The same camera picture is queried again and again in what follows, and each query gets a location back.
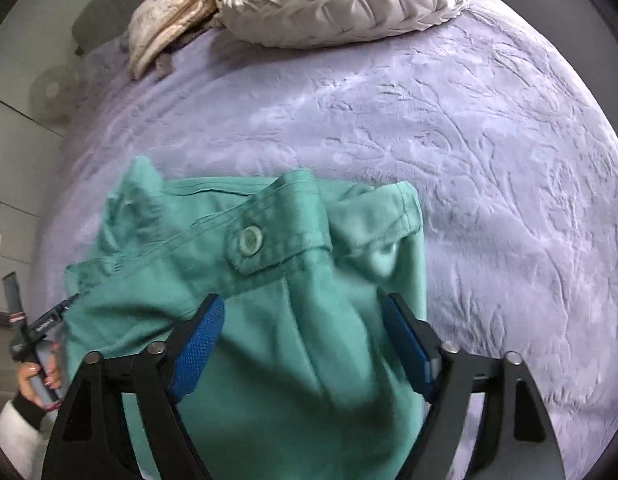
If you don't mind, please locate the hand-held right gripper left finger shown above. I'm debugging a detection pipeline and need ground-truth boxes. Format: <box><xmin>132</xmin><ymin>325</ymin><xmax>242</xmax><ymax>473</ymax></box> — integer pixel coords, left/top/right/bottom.
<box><xmin>41</xmin><ymin>294</ymin><xmax>226</xmax><ymax>480</ymax></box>

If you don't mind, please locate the white standing fan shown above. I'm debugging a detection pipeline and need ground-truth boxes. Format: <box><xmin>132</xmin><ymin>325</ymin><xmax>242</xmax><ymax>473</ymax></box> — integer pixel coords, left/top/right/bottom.
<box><xmin>29</xmin><ymin>65</ymin><xmax>82</xmax><ymax>123</ymax></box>

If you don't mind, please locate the beige striped cloth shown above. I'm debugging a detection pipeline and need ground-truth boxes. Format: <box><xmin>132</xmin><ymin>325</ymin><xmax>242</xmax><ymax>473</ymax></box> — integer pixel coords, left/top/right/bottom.
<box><xmin>128</xmin><ymin>0</ymin><xmax>255</xmax><ymax>80</ymax></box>

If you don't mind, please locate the green work jacket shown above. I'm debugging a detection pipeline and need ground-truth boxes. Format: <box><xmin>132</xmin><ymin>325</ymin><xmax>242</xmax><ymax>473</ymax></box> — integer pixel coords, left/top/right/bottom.
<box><xmin>64</xmin><ymin>156</ymin><xmax>430</xmax><ymax>480</ymax></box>

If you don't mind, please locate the purple embossed blanket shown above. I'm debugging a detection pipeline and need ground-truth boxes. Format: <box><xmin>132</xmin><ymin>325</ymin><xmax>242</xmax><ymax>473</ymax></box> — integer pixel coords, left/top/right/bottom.
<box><xmin>29</xmin><ymin>0</ymin><xmax>618</xmax><ymax>480</ymax></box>

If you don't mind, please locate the small brown cloth piece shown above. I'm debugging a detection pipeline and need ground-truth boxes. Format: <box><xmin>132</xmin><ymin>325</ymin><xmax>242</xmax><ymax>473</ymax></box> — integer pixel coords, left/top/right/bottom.
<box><xmin>153</xmin><ymin>54</ymin><xmax>176</xmax><ymax>82</ymax></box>

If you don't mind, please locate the grey padded headboard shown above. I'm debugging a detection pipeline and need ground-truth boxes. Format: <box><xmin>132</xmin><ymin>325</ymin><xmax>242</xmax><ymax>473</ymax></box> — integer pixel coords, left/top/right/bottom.
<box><xmin>71</xmin><ymin>0</ymin><xmax>200</xmax><ymax>53</ymax></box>

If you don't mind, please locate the cream round pleated pillow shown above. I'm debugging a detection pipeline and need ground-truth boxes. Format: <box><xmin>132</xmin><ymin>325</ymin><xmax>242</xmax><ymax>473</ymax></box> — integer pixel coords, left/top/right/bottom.
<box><xmin>216</xmin><ymin>0</ymin><xmax>476</xmax><ymax>50</ymax></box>

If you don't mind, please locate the person's left hand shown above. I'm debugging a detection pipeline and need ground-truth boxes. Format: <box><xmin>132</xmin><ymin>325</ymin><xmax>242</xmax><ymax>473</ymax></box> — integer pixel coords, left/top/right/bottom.
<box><xmin>18</xmin><ymin>341</ymin><xmax>66</xmax><ymax>411</ymax></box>

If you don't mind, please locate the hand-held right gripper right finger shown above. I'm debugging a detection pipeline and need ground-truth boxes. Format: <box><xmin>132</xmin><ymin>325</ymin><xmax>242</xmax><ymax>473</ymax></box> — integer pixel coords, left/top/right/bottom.
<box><xmin>380</xmin><ymin>292</ymin><xmax>565</xmax><ymax>480</ymax></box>

